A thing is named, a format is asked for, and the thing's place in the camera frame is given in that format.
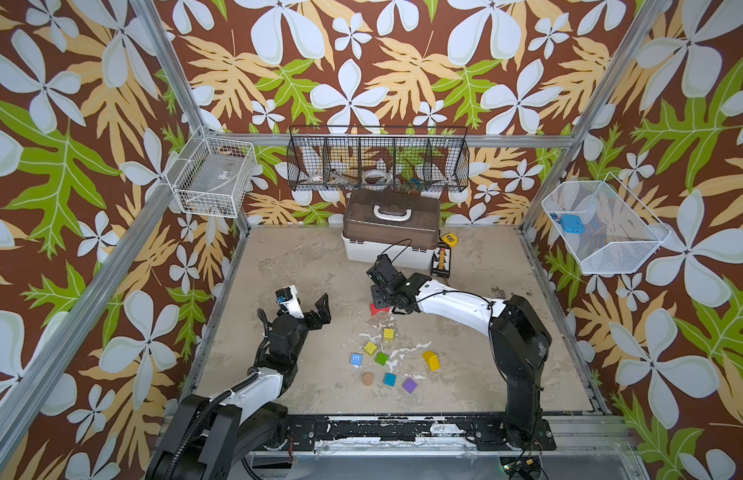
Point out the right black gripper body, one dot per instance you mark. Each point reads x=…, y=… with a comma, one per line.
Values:
x=382, y=274

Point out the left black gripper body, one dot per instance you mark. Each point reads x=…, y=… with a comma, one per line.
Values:
x=302, y=331

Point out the red wood block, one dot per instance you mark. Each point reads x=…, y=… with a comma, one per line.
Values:
x=377, y=310

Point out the yellow wood block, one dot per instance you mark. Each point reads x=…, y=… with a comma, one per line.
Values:
x=432, y=361

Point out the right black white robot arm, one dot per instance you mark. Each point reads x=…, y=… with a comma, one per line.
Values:
x=519, y=341

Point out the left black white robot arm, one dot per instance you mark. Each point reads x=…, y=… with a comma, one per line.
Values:
x=208, y=435

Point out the black battery pack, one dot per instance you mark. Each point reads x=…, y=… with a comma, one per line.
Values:
x=441, y=264

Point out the brown lid storage box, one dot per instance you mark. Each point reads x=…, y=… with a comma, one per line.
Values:
x=402, y=226

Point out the yellow-green cube lower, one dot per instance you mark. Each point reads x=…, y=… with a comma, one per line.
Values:
x=370, y=348

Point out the green wood cube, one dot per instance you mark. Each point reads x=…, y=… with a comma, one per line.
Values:
x=381, y=358

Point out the yellow connector plug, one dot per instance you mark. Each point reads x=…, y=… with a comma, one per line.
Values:
x=450, y=239

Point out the teal wood cube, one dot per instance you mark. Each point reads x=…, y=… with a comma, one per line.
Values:
x=390, y=379

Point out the purple wood cube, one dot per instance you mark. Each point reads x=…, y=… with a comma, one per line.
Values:
x=409, y=385

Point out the blue object in basket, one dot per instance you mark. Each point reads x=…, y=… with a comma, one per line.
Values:
x=571, y=224

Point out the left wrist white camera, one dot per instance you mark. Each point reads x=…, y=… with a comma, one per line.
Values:
x=289, y=303

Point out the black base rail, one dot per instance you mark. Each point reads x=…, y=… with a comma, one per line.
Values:
x=484, y=431

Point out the black wire basket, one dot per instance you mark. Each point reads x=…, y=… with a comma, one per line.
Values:
x=408, y=159

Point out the white wire basket left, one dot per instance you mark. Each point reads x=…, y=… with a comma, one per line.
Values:
x=211, y=175

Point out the white wire basket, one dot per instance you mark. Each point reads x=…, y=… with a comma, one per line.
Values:
x=621, y=232
x=211, y=175

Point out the white wire basket right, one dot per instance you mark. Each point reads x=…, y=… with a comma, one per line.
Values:
x=621, y=232

